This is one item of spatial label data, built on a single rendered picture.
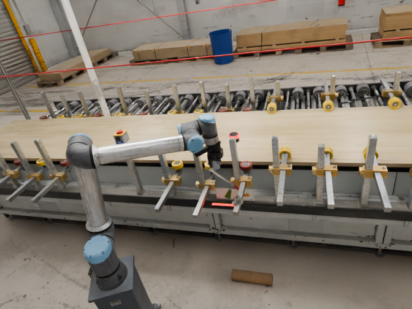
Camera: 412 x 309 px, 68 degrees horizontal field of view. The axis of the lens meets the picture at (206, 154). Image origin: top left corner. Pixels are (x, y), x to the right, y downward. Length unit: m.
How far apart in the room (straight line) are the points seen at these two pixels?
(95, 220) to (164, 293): 0.97
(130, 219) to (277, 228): 1.36
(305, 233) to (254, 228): 0.41
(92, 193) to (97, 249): 0.30
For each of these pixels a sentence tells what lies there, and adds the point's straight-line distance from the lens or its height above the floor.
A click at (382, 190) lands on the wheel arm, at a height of 0.96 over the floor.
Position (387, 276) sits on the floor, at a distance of 2.66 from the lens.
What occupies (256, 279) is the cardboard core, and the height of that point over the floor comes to 0.06.
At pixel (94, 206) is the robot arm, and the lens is 1.83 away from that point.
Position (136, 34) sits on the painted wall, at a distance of 10.42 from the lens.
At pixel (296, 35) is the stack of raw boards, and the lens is 7.56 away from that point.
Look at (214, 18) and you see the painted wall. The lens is 9.23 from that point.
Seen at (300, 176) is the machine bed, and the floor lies 0.75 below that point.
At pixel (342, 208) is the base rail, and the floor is 0.69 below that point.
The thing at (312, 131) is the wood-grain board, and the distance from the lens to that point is 2.39.
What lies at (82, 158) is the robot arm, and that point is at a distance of 1.52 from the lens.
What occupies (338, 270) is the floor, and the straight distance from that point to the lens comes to 2.61.
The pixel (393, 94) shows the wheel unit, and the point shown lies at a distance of 2.91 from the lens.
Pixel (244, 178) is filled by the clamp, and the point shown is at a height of 0.87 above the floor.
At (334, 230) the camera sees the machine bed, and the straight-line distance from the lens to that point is 2.57.
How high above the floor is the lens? 2.06
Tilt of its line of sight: 32 degrees down
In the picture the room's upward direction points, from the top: 11 degrees counter-clockwise
